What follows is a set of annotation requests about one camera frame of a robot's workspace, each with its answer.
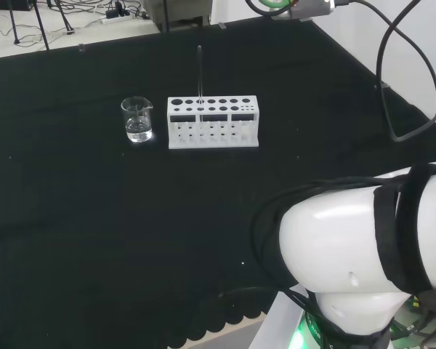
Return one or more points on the black bench cloth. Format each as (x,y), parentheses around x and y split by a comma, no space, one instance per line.
(94,218)

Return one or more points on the clear glass rod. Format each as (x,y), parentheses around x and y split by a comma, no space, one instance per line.
(200,72)

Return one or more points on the black tripod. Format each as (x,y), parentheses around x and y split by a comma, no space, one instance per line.
(41,29)

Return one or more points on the grey equipment box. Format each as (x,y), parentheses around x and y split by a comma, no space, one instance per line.
(181,11)

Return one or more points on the white power strip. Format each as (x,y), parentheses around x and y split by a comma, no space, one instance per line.
(112,20)

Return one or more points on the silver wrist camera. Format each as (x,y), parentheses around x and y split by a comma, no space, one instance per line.
(312,9)

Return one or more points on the white test tube rack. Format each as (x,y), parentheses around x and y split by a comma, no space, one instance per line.
(200,146)

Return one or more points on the glass beaker with water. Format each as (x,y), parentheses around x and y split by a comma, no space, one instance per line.
(138,134)

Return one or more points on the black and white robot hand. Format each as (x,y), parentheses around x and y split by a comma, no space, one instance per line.
(272,6)

